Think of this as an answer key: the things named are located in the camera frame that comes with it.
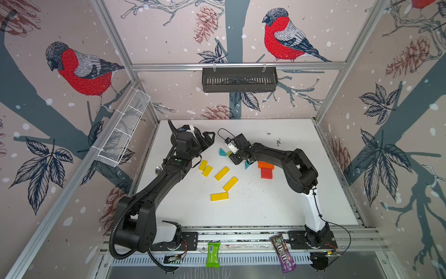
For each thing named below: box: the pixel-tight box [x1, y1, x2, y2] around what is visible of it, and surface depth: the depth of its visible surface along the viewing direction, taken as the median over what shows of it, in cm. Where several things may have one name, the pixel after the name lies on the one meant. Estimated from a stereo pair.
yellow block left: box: [201, 165, 214, 178], surface depth 98 cm
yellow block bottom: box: [210, 191, 230, 202], surface depth 89 cm
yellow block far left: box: [198, 159, 208, 171], surface depth 100 cm
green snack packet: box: [205, 242, 221, 268], surface depth 71 cm
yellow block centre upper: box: [213, 166, 230, 182], surface depth 97 cm
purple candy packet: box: [268, 233, 297, 274], surface depth 71 cm
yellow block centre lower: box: [222, 176, 239, 192], surface depth 93 cm
